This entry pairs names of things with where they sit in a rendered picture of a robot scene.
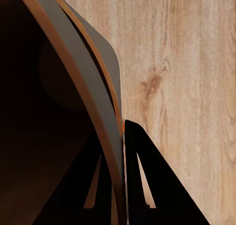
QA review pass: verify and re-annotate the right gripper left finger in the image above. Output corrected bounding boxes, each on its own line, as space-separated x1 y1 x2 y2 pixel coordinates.
32 130 112 225

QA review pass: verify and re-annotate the trash can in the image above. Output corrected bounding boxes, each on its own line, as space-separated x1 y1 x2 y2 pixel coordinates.
0 0 127 225

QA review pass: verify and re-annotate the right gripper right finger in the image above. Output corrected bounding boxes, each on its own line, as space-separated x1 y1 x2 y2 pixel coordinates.
125 120 210 225

